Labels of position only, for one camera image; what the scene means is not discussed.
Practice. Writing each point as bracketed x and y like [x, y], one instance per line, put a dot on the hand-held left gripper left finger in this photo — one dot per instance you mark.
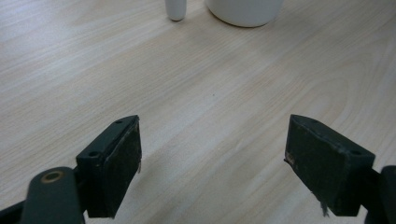
[109, 168]

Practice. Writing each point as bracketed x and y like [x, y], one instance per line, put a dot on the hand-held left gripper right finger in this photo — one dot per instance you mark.
[330, 168]

